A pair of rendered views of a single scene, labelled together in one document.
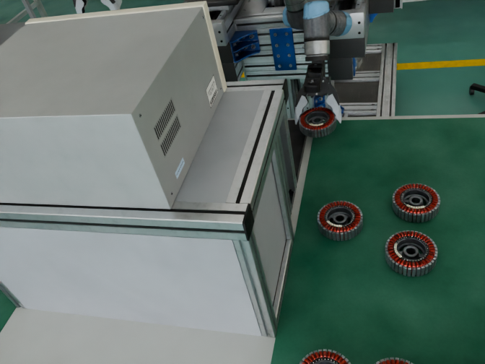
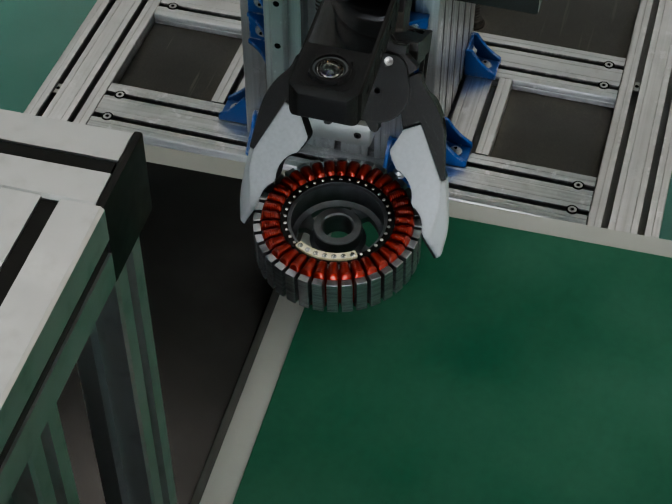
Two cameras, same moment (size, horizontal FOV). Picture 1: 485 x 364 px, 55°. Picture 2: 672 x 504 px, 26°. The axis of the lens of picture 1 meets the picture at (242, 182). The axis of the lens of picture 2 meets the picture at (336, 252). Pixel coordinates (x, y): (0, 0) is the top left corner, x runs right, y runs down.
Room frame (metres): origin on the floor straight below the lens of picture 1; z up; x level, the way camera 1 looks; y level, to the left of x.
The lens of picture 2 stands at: (0.47, -0.17, 1.52)
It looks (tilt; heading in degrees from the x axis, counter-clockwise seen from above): 47 degrees down; 352
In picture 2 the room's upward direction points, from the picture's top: straight up
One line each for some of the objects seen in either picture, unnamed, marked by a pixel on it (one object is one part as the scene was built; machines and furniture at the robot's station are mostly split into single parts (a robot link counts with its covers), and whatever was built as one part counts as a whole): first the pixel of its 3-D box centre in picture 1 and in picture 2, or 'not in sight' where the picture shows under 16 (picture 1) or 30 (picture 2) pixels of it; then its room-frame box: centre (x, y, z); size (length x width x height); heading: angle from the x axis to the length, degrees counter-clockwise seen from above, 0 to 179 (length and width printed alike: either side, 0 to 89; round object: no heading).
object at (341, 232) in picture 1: (340, 220); not in sight; (0.78, -0.22, 0.77); 0.11 x 0.11 x 0.04
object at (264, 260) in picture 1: (269, 238); not in sight; (0.65, -0.03, 0.91); 0.28 x 0.03 x 0.32; 157
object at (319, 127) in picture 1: (317, 121); (337, 233); (1.14, -0.27, 0.82); 0.11 x 0.11 x 0.04
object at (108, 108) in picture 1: (91, 100); not in sight; (0.86, 0.26, 1.22); 0.44 x 0.39 x 0.20; 67
